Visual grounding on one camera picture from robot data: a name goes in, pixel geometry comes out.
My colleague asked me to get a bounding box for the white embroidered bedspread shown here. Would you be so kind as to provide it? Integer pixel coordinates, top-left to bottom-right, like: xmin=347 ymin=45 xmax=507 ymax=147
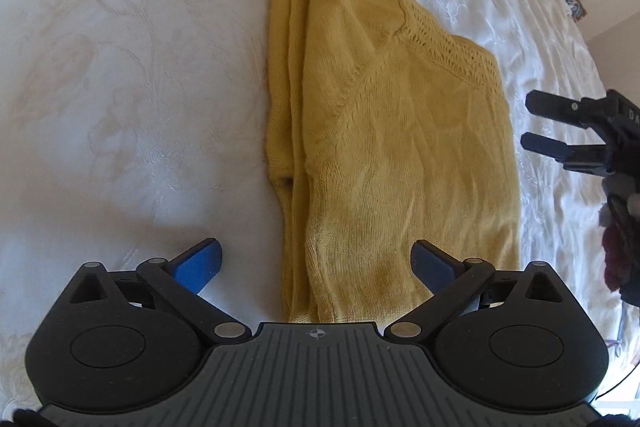
xmin=0 ymin=0 xmax=632 ymax=408

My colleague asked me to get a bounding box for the small dark picture frame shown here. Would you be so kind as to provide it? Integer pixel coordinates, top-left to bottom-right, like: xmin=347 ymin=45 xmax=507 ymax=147
xmin=563 ymin=0 xmax=590 ymax=22

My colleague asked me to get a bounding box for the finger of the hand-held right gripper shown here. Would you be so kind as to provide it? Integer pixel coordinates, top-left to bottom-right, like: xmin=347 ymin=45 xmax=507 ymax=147
xmin=520 ymin=132 xmax=609 ymax=172
xmin=526 ymin=89 xmax=610 ymax=130

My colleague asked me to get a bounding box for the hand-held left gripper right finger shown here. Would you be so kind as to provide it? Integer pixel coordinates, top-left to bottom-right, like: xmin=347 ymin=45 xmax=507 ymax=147
xmin=384 ymin=240 xmax=575 ymax=344

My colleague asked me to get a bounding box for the person's right forearm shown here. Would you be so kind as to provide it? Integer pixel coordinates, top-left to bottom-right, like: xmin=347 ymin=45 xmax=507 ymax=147
xmin=602 ymin=222 xmax=640 ymax=308

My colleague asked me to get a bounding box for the yellow knit sweater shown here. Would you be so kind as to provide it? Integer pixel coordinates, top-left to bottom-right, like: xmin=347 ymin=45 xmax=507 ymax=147
xmin=265 ymin=0 xmax=523 ymax=324

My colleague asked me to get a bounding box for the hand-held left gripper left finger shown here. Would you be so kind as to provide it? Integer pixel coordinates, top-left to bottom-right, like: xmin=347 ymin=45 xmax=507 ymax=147
xmin=64 ymin=237 xmax=252 ymax=344

